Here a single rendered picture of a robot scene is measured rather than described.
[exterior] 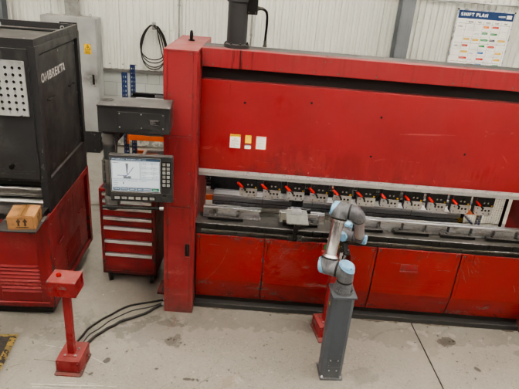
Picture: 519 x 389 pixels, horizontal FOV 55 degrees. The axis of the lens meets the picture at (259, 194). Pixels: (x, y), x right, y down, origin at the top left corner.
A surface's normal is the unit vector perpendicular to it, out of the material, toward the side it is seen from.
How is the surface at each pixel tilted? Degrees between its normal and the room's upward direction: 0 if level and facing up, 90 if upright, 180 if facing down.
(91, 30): 90
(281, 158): 90
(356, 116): 90
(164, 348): 0
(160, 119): 90
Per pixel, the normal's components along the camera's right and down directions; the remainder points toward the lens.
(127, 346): 0.07, -0.91
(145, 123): 0.07, 0.41
